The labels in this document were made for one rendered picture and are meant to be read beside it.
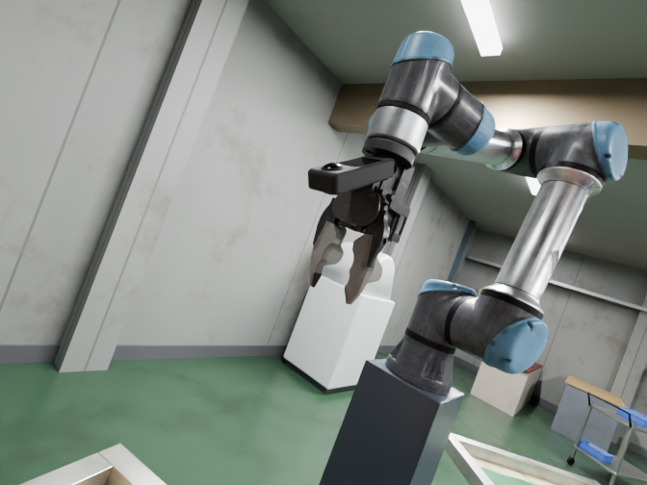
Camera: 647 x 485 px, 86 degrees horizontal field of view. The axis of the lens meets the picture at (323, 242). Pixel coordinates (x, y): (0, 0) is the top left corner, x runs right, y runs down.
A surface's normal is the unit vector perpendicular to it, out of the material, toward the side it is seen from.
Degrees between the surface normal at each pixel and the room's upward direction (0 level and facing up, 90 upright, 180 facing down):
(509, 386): 90
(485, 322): 81
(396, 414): 90
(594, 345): 90
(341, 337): 90
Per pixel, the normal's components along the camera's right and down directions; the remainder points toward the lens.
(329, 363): -0.58, -0.23
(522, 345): 0.45, 0.30
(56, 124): 0.73, 0.27
